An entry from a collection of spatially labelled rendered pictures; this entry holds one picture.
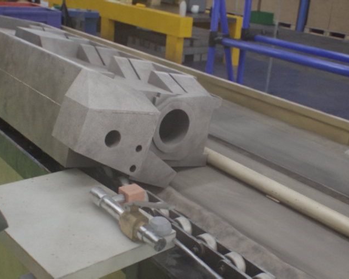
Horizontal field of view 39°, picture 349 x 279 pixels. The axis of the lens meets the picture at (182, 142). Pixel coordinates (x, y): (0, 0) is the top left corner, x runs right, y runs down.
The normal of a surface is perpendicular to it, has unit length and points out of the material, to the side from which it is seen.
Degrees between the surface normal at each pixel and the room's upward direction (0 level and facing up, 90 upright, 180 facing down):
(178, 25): 90
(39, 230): 0
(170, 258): 0
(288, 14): 90
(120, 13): 90
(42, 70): 80
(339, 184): 0
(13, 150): 90
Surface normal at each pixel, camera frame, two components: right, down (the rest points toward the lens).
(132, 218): -0.48, -0.56
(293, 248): 0.09, -0.94
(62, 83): -0.75, -0.01
